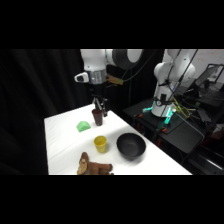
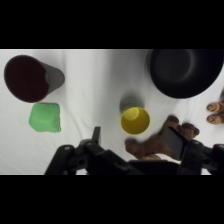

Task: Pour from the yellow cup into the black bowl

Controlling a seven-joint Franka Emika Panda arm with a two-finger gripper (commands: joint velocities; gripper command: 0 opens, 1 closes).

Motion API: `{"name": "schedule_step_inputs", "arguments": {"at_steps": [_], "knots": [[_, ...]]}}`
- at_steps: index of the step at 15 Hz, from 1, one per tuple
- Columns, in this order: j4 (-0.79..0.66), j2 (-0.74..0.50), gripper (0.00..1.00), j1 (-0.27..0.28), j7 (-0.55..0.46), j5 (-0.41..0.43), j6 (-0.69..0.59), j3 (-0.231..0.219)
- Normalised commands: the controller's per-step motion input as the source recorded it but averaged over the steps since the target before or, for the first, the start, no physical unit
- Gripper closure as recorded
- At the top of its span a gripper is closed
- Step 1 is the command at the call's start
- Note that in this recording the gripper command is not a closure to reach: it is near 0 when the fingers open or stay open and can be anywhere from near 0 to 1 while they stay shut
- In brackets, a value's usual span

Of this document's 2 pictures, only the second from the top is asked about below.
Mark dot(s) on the tan swirl-patterned toy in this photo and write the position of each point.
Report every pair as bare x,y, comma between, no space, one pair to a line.
215,112

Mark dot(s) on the green sponge block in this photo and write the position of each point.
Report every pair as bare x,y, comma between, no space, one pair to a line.
45,117

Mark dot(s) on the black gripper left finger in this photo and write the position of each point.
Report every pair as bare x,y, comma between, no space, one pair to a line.
96,136

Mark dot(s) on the brown plush monkey toy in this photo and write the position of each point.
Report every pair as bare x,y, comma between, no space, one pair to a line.
150,147

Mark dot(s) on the dark brown cup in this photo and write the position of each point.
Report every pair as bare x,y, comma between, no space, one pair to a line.
26,78

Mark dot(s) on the black bowl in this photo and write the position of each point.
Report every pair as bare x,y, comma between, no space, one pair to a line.
185,71

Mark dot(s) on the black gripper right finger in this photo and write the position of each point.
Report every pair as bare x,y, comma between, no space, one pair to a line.
174,142

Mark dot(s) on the yellow plastic cup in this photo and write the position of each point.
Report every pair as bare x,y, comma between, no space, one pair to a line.
135,122

